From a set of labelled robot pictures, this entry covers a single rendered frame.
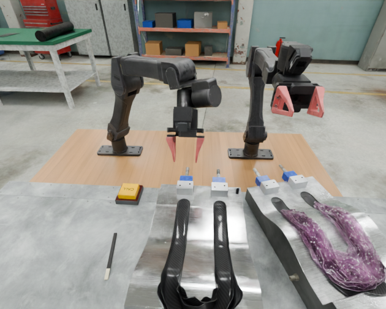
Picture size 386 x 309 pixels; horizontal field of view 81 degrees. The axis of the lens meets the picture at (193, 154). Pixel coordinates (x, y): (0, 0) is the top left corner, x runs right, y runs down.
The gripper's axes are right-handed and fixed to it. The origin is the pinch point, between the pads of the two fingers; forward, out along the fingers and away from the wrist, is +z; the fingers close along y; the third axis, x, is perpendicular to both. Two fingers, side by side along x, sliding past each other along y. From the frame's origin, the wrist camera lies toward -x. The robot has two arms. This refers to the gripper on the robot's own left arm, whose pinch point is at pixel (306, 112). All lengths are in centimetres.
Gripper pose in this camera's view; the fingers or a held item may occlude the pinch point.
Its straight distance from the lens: 55.4
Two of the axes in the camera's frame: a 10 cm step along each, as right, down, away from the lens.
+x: 0.0, 7.9, 6.2
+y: 10.0, 0.3, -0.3
